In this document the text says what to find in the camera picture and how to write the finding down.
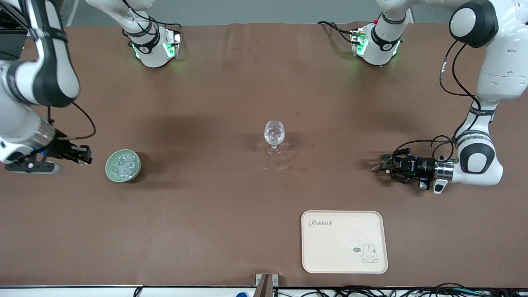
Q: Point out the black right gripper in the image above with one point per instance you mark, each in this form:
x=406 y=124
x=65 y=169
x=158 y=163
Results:
x=62 y=149

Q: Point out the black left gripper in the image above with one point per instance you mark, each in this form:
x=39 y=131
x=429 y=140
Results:
x=420 y=166

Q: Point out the steel jigger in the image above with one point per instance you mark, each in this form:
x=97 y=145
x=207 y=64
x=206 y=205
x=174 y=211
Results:
x=376 y=167

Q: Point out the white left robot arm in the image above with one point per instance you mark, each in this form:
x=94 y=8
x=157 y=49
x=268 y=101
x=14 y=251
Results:
x=499 y=78

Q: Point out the pile of ice cubes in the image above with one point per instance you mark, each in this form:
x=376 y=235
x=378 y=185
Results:
x=125 y=165

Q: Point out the clear wine glass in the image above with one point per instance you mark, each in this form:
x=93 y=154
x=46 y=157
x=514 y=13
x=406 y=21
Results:
x=274 y=134

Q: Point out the green ceramic bowl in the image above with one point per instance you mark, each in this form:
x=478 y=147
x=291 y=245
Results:
x=109 y=171

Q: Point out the cream rabbit print tray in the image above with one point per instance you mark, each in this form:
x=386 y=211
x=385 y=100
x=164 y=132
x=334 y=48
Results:
x=344 y=243

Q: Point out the metal base connector plate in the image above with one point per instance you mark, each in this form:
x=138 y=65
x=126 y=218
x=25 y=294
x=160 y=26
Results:
x=358 y=41
x=173 y=45

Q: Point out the brown table cover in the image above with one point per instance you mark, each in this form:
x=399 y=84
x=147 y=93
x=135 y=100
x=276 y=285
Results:
x=206 y=214

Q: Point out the aluminium frame profile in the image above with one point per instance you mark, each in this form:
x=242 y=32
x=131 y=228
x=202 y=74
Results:
x=12 y=18

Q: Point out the metal edge bracket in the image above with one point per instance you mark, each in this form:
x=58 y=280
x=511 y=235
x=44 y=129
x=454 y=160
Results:
x=274 y=280

